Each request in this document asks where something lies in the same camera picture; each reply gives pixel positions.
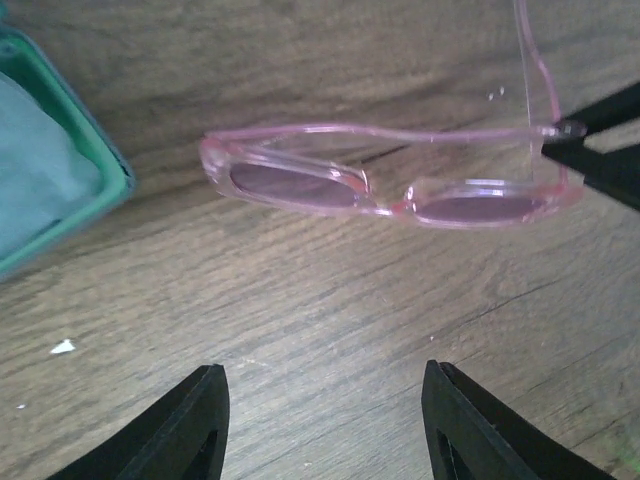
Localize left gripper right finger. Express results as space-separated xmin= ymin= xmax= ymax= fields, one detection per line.
xmin=421 ymin=360 xmax=612 ymax=480

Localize pink frame sunglasses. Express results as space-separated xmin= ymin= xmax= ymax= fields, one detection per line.
xmin=199 ymin=1 xmax=584 ymax=229

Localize grey green glasses case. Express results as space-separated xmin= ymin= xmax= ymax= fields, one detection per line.
xmin=1 ymin=23 xmax=135 ymax=278

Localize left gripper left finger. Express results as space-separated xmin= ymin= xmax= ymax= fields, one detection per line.
xmin=50 ymin=365 xmax=230 ymax=480

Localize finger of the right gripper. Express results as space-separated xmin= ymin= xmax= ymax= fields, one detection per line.
xmin=562 ymin=82 xmax=640 ymax=138
xmin=541 ymin=141 xmax=639 ymax=212

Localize light blue cleaning cloth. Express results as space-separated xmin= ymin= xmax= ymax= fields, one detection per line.
xmin=1 ymin=75 xmax=102 ymax=258

